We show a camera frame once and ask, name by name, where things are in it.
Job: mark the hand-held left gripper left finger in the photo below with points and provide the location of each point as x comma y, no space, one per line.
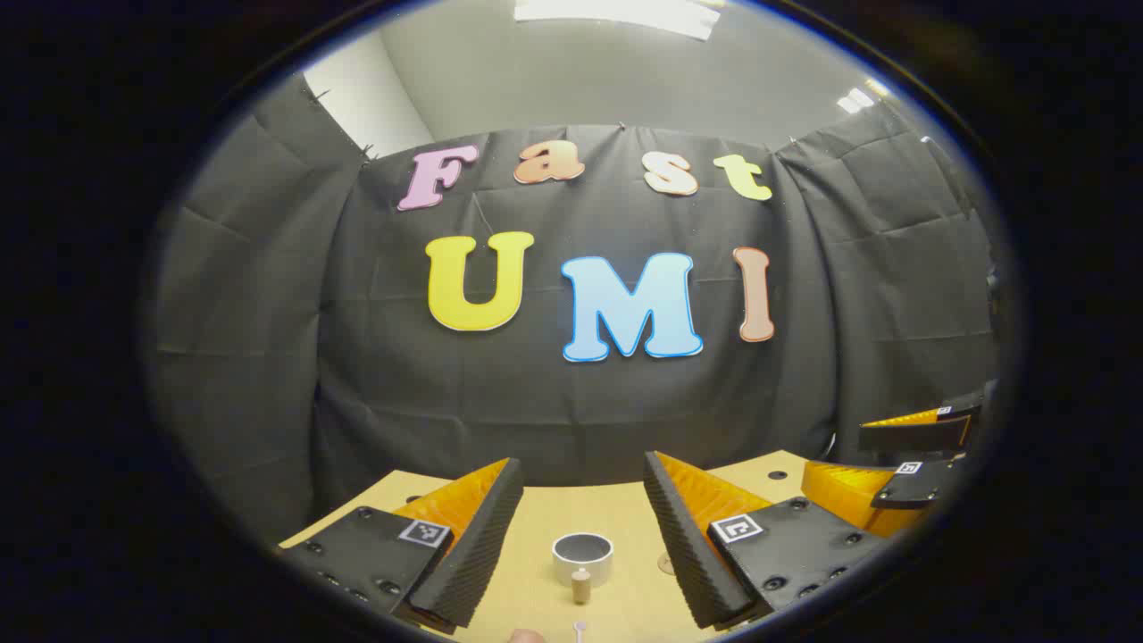
487,545

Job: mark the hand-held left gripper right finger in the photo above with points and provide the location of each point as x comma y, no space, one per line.
683,545

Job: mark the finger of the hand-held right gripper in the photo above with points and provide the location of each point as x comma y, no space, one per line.
911,438
920,487

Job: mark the small ceiling light panel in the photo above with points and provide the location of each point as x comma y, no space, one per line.
859,96

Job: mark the wooden desktop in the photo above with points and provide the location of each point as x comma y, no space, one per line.
580,509

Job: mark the black backdrop cloth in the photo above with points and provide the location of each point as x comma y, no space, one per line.
554,402

